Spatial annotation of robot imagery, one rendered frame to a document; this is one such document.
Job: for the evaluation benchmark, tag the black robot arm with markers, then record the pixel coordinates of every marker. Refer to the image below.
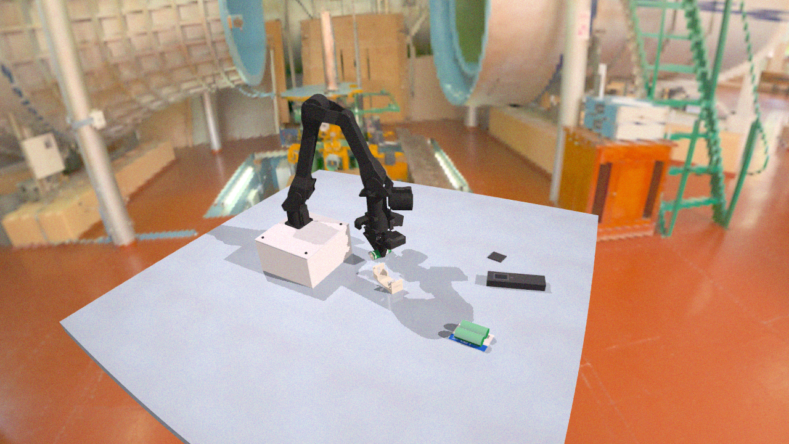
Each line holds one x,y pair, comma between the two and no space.
314,111

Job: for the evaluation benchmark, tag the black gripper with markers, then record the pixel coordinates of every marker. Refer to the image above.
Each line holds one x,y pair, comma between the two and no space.
376,232

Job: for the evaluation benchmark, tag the green and white cylinder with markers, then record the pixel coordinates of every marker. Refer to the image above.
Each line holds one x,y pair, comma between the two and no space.
375,254

